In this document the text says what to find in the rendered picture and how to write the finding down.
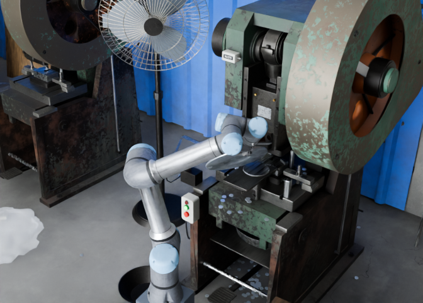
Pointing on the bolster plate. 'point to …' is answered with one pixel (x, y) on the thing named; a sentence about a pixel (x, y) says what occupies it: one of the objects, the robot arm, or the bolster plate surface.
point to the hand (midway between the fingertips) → (243, 150)
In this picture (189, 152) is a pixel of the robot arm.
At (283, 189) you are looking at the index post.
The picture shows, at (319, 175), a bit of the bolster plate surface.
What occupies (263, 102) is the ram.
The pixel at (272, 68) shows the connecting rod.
